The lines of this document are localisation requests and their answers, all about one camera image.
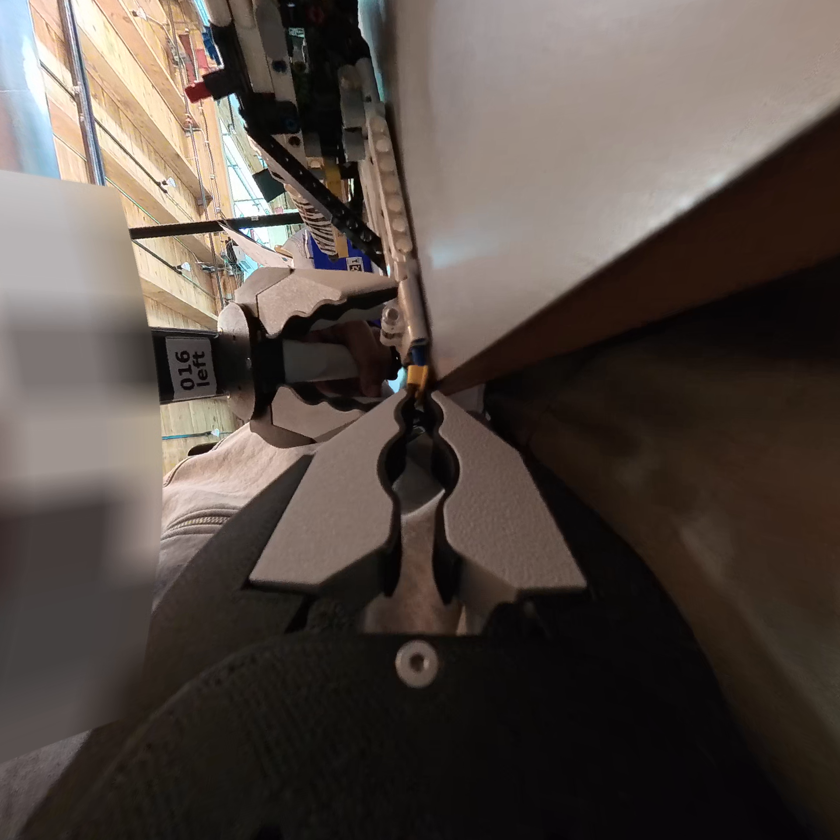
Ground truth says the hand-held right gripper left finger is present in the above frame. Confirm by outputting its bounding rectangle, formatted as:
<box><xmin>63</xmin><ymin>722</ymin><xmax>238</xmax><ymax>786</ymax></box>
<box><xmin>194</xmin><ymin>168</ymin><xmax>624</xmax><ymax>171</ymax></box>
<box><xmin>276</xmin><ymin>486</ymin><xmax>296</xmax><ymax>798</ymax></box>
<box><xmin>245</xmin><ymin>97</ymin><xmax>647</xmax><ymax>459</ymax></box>
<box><xmin>248</xmin><ymin>391</ymin><xmax>413</xmax><ymax>597</ymax></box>

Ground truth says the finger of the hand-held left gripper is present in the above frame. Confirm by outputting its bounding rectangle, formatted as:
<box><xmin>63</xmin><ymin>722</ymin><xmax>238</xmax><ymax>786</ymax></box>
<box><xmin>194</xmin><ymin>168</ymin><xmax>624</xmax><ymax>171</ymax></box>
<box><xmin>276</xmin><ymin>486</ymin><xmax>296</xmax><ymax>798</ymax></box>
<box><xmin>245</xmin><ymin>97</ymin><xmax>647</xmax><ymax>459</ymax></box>
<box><xmin>235</xmin><ymin>266</ymin><xmax>401</xmax><ymax>340</ymax></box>
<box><xmin>270</xmin><ymin>386</ymin><xmax>395</xmax><ymax>452</ymax></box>

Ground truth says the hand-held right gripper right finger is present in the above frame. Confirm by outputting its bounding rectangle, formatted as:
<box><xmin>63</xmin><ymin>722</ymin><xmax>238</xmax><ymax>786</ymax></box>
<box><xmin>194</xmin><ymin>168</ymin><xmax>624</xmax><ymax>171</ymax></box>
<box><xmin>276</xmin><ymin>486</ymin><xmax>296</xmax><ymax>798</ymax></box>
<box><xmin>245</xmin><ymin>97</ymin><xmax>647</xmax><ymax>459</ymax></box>
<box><xmin>425</xmin><ymin>391</ymin><xmax>588</xmax><ymax>632</ymax></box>

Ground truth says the zebra striped lego helicopter model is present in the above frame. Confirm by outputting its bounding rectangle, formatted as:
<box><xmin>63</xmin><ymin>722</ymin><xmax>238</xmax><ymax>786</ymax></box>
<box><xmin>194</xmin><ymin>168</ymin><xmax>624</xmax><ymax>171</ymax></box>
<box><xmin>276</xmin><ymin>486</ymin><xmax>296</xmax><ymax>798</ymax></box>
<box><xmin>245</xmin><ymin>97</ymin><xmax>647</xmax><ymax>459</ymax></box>
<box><xmin>184</xmin><ymin>0</ymin><xmax>434</xmax><ymax>368</ymax></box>

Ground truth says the person's left hand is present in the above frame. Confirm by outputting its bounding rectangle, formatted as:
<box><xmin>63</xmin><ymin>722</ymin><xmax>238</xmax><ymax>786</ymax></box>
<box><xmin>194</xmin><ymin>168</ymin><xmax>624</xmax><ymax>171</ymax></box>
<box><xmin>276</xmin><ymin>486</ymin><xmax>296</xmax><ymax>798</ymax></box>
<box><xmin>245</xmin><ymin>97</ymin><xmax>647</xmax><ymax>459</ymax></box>
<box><xmin>301</xmin><ymin>320</ymin><xmax>400</xmax><ymax>399</ymax></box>

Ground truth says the blue plastic bin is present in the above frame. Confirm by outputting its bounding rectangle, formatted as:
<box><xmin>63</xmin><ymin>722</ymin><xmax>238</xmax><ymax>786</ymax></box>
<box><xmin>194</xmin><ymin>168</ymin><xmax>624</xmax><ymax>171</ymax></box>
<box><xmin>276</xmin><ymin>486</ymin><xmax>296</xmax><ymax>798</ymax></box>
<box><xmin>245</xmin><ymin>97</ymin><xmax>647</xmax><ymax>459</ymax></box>
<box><xmin>308</xmin><ymin>233</ymin><xmax>388</xmax><ymax>277</ymax></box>

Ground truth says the black metal pole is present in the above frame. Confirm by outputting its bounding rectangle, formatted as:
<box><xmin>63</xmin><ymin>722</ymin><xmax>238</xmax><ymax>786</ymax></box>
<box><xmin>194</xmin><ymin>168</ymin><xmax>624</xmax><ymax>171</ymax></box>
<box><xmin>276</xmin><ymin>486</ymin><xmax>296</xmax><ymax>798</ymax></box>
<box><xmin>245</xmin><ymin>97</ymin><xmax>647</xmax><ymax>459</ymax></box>
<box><xmin>130</xmin><ymin>213</ymin><xmax>303</xmax><ymax>240</ymax></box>

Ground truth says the silver ventilation duct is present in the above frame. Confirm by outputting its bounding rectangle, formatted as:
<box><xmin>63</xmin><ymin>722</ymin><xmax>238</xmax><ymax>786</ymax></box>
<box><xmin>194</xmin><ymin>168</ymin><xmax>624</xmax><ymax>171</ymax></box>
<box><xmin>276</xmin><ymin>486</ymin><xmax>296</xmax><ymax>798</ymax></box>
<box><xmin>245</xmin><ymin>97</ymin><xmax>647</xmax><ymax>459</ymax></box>
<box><xmin>0</xmin><ymin>0</ymin><xmax>60</xmax><ymax>178</ymax></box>

